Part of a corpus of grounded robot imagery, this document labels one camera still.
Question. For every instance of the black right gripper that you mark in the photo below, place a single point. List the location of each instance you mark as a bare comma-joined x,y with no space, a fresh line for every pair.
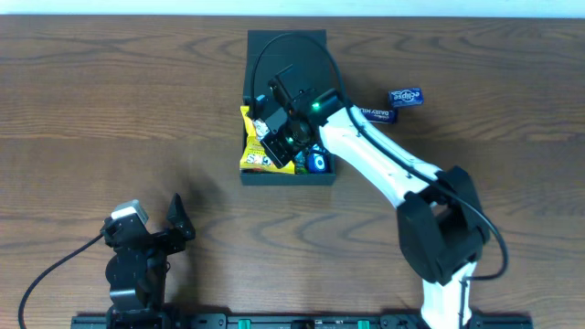
276,138

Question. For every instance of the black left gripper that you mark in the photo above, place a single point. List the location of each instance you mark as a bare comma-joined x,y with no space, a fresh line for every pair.
153,239

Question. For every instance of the blue Oreo cookie pack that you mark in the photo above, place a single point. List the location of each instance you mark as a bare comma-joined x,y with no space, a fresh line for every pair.
316,160

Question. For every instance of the yellow Hacks candy bag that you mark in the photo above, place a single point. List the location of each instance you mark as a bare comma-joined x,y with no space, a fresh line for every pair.
254,157

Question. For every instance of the dark green box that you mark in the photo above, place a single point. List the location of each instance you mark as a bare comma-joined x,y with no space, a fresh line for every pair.
264,61

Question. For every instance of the blue Dairy Milk chocolate bar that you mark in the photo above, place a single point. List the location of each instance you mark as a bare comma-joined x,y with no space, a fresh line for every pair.
380,116

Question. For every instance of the blue Eclipse mint tin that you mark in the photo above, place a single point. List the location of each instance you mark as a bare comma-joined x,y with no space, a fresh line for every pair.
405,97

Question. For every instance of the green Haribo gummy bag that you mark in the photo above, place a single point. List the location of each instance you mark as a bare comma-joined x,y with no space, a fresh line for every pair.
300,163

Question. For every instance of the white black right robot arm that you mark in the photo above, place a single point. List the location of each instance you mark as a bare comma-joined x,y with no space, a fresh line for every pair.
441,235

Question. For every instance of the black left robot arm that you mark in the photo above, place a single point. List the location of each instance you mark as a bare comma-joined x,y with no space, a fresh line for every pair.
137,271

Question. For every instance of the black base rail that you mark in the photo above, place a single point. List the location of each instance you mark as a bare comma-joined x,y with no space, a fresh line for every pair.
222,321

